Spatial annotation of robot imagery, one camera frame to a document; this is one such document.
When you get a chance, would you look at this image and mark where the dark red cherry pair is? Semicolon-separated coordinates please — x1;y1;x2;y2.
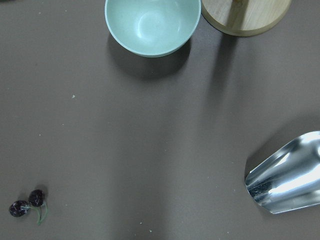
8;189;48;226

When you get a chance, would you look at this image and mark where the light green bowl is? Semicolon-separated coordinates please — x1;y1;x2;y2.
104;0;202;58

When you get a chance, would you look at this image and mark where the wooden stand with round base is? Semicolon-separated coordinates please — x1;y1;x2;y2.
201;0;292;37

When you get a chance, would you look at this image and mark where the shiny metal scoop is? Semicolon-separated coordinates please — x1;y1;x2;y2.
244;131;320;215

